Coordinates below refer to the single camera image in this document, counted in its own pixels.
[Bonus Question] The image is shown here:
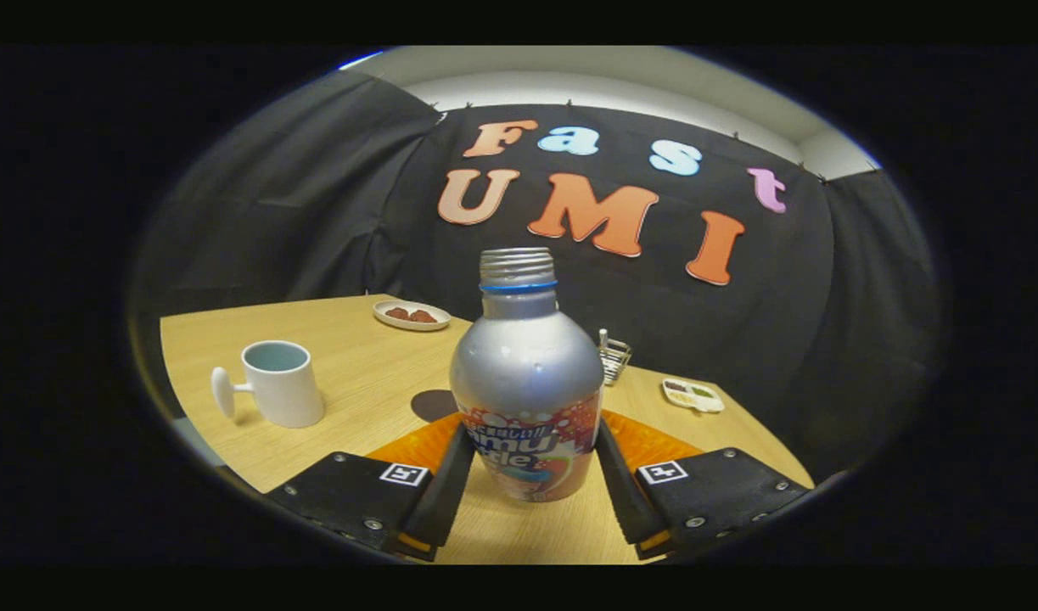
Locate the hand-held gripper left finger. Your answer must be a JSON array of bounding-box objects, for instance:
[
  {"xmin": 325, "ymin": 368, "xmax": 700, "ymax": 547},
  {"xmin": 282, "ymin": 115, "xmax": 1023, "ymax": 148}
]
[{"xmin": 264, "ymin": 413, "xmax": 477, "ymax": 563}]

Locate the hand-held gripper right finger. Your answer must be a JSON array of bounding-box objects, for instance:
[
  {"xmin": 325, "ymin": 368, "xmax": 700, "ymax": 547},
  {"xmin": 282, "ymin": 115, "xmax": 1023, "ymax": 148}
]
[{"xmin": 593, "ymin": 410, "xmax": 812, "ymax": 561}]

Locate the dark brown round coaster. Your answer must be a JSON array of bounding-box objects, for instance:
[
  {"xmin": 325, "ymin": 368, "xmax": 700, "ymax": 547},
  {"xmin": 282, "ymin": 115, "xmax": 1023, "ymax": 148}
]
[{"xmin": 411, "ymin": 390, "xmax": 460, "ymax": 423}]

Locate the silver juice bottle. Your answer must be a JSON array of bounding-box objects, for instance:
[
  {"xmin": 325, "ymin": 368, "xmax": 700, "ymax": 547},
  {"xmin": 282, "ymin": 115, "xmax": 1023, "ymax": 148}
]
[{"xmin": 449, "ymin": 247, "xmax": 606, "ymax": 503}]

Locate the white cup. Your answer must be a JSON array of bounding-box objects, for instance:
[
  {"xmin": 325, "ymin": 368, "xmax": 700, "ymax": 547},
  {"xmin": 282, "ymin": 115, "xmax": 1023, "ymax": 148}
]
[{"xmin": 210, "ymin": 340, "xmax": 326, "ymax": 429}]

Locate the white divided condiment tray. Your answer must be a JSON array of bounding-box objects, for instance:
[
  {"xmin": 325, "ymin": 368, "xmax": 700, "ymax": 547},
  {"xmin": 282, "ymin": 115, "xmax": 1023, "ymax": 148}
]
[{"xmin": 661, "ymin": 378, "xmax": 726, "ymax": 414}]

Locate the wooden table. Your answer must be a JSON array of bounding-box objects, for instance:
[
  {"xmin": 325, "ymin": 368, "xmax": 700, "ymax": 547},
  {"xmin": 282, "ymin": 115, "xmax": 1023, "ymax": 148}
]
[{"xmin": 160, "ymin": 294, "xmax": 816, "ymax": 565}]

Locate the white oval plate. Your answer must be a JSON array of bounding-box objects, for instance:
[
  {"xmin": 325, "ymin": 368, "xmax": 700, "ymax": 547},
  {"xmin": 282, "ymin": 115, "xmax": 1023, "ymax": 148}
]
[{"xmin": 373, "ymin": 300, "xmax": 452, "ymax": 332}]

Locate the metal wire holder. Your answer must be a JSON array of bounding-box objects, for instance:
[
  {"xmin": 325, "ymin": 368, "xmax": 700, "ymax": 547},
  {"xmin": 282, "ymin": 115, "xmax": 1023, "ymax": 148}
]
[{"xmin": 598, "ymin": 329, "xmax": 633, "ymax": 387}]

